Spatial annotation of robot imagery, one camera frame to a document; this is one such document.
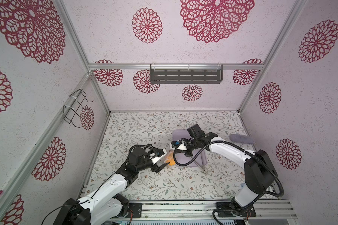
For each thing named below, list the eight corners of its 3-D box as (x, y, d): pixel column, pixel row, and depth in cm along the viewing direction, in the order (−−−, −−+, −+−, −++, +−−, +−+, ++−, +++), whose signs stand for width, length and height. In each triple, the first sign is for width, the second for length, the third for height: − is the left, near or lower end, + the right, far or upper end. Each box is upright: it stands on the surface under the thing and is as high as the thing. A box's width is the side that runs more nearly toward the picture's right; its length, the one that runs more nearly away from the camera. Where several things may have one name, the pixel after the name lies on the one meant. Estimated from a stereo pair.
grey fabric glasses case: (231, 143, 103) (233, 141, 100) (229, 137, 107) (231, 134, 104) (252, 143, 103) (254, 141, 100) (249, 137, 107) (251, 134, 104)
